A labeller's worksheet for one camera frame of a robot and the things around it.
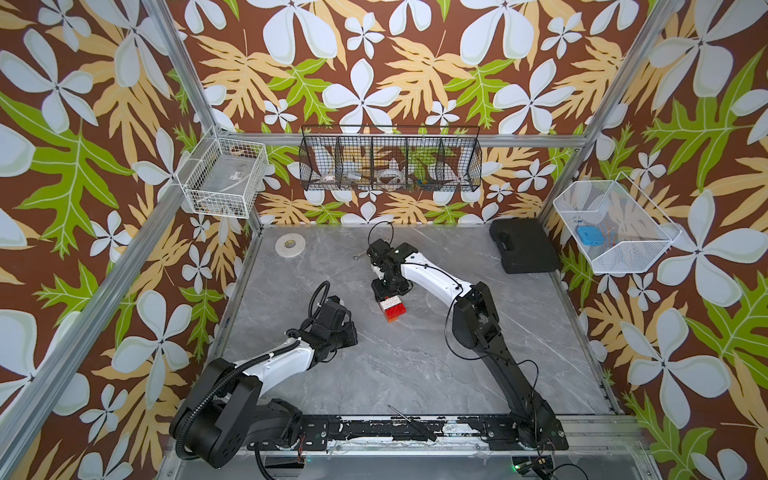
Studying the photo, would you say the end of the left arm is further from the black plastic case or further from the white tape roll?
the black plastic case

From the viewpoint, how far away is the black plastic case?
1.07m

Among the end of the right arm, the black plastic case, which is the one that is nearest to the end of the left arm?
the end of the right arm
